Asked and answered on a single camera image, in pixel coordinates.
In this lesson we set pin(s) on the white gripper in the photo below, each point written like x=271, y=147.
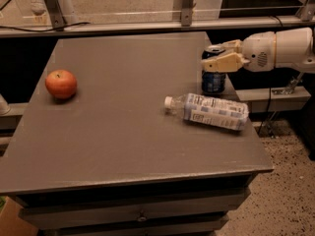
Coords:
x=259, y=52

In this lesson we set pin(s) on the blue pepsi can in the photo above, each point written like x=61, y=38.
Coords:
x=212, y=82

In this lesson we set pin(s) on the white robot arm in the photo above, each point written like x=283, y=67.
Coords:
x=294, y=49

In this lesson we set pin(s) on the blue plastic bottle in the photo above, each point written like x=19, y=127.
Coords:
x=212, y=111

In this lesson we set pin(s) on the grey cabinet drawer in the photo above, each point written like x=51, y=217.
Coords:
x=192, y=224
x=53, y=217

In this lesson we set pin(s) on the red apple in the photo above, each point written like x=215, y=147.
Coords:
x=61, y=84

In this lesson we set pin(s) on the metal drawer knob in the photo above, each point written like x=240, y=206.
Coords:
x=142, y=218

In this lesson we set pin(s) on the lower grey cabinet drawer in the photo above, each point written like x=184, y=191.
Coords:
x=192, y=224

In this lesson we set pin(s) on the cardboard box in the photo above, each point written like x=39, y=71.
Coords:
x=10, y=222

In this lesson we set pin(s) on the middle metal bracket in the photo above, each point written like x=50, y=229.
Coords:
x=186, y=12

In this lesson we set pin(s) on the metal bracket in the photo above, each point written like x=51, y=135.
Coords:
x=306, y=12
x=186, y=12
x=55, y=14

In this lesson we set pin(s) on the right metal bracket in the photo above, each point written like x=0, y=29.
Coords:
x=306, y=12

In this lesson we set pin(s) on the left metal bracket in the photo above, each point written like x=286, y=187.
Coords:
x=55, y=14

